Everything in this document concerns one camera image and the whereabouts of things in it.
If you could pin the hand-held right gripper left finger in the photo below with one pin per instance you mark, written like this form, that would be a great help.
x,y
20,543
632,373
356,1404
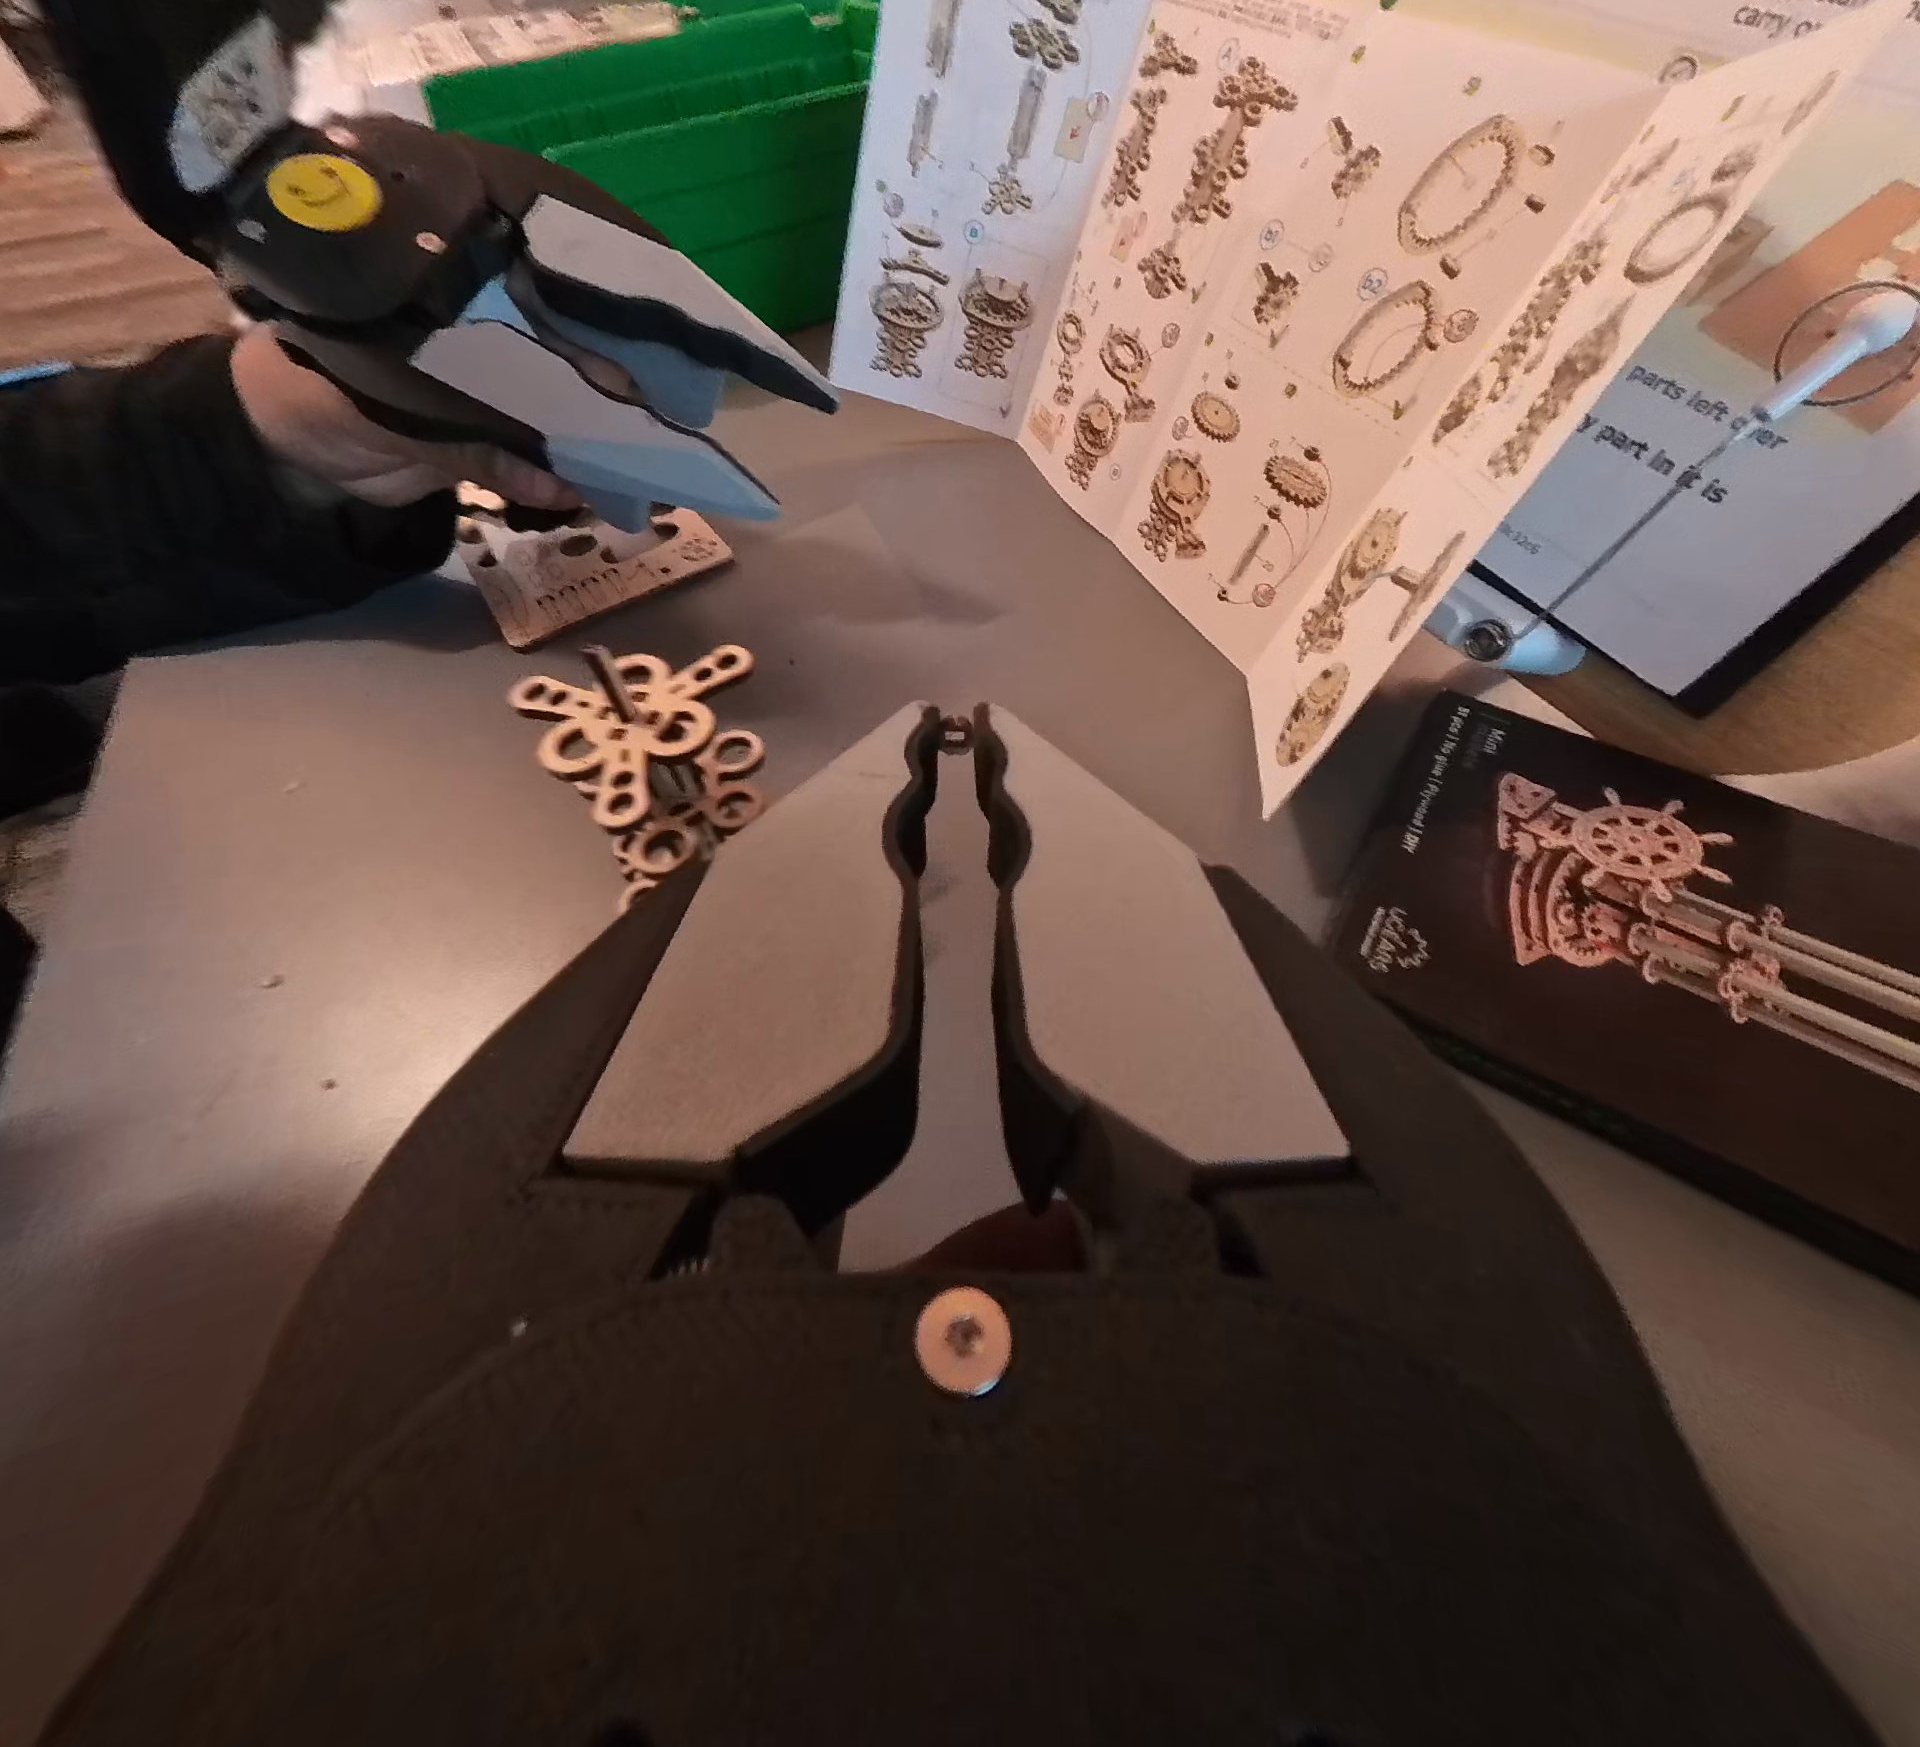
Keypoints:
x,y
720,1013

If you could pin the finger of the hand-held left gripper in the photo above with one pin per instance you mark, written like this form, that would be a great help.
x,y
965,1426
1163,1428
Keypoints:
x,y
630,263
511,361

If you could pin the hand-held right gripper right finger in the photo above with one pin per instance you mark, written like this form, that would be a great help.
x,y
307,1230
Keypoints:
x,y
1154,1013

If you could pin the laser-cut wooden part sheet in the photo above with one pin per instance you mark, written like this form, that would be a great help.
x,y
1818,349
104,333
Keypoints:
x,y
601,579

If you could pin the wooden model assembly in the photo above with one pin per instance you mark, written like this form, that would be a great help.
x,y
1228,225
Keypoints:
x,y
630,759

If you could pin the small wooden part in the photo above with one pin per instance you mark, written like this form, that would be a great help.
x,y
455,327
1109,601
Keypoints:
x,y
957,733

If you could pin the person's left forearm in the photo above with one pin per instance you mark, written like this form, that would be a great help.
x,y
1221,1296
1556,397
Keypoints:
x,y
135,503

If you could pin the black model kit box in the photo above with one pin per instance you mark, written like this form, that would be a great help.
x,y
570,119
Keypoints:
x,y
1650,969

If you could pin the person's left hand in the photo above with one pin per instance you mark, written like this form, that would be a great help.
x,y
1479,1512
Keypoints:
x,y
339,443

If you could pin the white paper sheets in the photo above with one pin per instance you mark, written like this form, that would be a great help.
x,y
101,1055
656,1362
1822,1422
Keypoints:
x,y
494,45

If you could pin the folded instruction leaflet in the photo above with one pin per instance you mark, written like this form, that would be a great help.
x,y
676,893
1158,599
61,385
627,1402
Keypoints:
x,y
1201,277

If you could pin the round wooden board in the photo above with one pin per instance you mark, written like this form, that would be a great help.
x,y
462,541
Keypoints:
x,y
1800,729

